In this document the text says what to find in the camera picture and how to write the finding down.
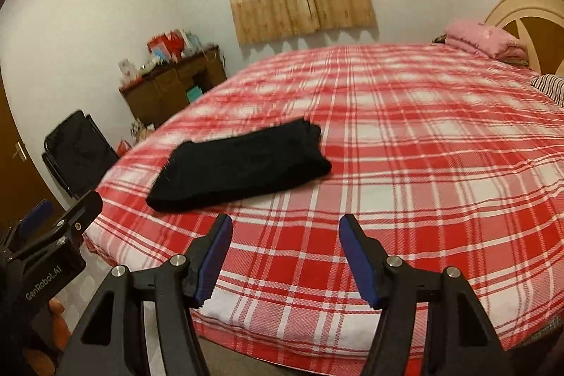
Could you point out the pink folded blanket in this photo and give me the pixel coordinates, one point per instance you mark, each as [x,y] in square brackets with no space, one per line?
[486,41]

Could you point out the striped pillow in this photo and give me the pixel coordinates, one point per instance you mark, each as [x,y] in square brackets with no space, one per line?
[552,86]

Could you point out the cream wooden headboard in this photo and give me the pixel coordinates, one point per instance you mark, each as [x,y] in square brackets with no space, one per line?
[539,25]

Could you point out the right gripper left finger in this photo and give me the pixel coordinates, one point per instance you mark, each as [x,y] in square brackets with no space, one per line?
[206,256]

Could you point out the black pants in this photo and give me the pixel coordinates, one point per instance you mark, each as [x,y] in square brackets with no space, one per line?
[271,160]

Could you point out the person's left hand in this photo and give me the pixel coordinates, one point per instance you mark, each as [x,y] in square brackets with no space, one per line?
[53,336]

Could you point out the dark wooden dresser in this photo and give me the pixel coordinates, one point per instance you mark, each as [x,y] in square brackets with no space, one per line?
[160,94]

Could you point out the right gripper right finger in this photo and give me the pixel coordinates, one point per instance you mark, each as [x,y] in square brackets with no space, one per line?
[366,258]

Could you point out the red plaid bed sheet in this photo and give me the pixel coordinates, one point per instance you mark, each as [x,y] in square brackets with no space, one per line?
[444,157]

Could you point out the red gift bag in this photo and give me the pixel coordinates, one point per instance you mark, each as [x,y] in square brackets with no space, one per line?
[169,47]

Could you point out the black suitcase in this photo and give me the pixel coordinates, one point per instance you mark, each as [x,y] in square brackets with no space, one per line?
[78,155]

